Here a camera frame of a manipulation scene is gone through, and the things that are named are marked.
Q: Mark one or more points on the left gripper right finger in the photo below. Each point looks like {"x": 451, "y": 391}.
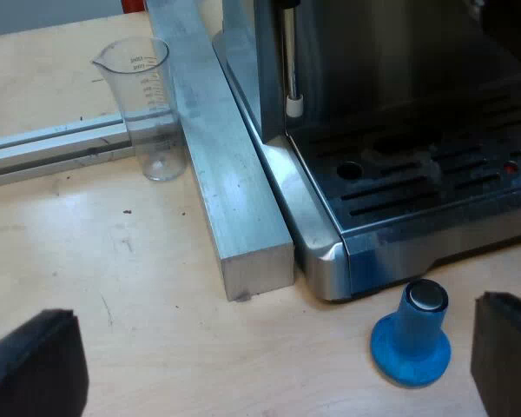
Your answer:
{"x": 510, "y": 347}

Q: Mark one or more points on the steel espresso machine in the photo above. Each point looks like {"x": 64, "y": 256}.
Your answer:
{"x": 373, "y": 143}

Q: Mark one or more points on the blue tamper with steel top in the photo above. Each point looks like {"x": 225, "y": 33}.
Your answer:
{"x": 412, "y": 343}

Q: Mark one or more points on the clear measuring glass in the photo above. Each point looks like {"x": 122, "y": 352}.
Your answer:
{"x": 149, "y": 113}

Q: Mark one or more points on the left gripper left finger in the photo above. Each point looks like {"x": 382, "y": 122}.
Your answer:
{"x": 39, "y": 369}

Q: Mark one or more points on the metal block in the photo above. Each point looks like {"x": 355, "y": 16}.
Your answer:
{"x": 226, "y": 174}

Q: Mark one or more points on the aluminium rail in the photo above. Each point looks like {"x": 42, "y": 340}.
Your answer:
{"x": 48, "y": 143}

